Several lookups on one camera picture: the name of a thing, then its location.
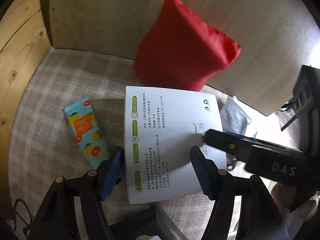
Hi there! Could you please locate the white printed paper package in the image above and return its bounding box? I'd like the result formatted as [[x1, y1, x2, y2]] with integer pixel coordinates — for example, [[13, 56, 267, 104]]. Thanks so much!
[[124, 86, 227, 204]]

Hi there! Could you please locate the grey foil sachet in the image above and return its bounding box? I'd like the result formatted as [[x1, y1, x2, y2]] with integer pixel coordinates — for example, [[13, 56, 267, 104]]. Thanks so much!
[[220, 96, 252, 135]]

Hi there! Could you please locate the fruit pattern cream tube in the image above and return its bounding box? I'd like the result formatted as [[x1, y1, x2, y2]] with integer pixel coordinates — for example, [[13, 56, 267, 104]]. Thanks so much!
[[64, 97, 111, 168]]

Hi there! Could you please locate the red cloth pouch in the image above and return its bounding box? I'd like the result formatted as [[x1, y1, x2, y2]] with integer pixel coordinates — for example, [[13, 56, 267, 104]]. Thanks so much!
[[133, 0, 241, 92]]

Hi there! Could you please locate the beige wooden cabinet panel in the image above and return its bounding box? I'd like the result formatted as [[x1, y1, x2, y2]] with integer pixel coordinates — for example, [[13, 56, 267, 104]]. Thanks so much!
[[49, 0, 319, 115]]

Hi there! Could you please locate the pine wood board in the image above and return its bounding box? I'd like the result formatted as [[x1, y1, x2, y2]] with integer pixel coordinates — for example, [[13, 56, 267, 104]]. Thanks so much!
[[1, 0, 52, 212]]

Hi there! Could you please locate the black thin cable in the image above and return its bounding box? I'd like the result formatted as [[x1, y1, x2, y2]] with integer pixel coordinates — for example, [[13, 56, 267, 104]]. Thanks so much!
[[10, 198, 33, 233]]

